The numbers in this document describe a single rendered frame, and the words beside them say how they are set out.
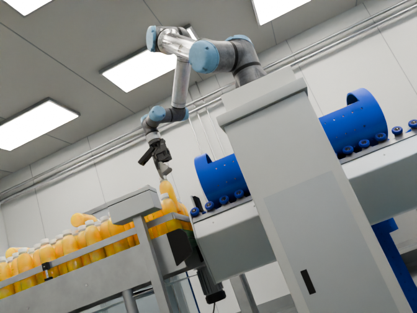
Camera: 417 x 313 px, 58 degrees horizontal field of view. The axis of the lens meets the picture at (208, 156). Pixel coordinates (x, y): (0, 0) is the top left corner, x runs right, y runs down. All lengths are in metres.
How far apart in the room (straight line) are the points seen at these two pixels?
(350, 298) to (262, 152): 0.50
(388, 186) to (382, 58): 4.04
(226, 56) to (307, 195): 0.58
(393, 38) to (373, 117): 4.07
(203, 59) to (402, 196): 1.02
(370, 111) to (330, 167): 0.64
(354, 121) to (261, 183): 0.69
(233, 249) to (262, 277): 3.46
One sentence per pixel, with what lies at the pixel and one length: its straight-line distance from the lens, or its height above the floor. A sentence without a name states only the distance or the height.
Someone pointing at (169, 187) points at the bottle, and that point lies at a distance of 1.89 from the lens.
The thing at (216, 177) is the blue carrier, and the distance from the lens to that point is 1.74.
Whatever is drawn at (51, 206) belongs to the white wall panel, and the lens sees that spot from 6.56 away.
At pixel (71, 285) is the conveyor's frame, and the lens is 1.87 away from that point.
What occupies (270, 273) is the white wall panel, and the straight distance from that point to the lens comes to 5.16.
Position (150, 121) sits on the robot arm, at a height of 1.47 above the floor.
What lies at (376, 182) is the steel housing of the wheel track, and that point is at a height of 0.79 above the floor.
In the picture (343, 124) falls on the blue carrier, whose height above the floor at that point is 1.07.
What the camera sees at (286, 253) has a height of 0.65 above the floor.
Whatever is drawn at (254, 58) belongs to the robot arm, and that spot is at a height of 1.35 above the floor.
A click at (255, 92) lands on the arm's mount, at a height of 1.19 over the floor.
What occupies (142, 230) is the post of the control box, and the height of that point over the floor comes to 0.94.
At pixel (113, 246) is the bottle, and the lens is 1.85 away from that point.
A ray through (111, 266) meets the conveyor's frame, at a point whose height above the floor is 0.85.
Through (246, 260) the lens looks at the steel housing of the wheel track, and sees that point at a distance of 1.74.
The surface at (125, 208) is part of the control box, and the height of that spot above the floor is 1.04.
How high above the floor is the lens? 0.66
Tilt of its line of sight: 17 degrees up
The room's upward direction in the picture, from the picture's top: 21 degrees counter-clockwise
